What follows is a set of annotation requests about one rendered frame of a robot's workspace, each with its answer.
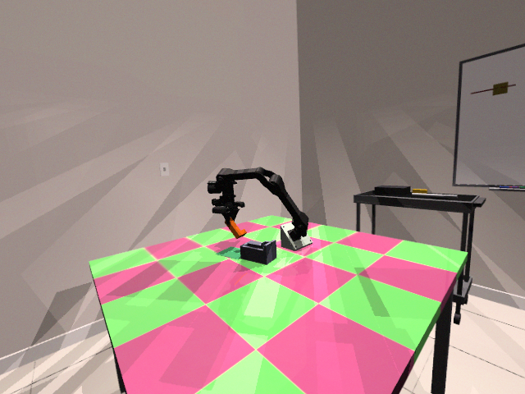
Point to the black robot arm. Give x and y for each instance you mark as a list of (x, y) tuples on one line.
[(227, 177)]

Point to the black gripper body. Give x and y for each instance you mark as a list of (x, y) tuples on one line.
[(228, 203)]

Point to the orange block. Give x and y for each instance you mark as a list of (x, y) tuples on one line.
[(235, 230)]

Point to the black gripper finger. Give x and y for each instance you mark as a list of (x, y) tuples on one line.
[(227, 217), (234, 213)]

